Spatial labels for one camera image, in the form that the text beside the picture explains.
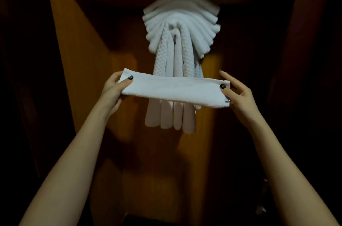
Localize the person's right hand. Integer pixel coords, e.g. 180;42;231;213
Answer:
219;70;262;128

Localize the person's left hand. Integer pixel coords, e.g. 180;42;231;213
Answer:
97;71;134;120

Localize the white towel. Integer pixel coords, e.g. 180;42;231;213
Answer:
118;68;231;109

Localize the person's left forearm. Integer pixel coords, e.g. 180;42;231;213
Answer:
19;103;112;226

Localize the person's right forearm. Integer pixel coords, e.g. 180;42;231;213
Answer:
246;115;340;226

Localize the brown wooden panel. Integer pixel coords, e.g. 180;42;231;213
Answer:
43;0;223;226

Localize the bunch of hanging white towels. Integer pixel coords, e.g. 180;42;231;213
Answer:
142;0;221;135

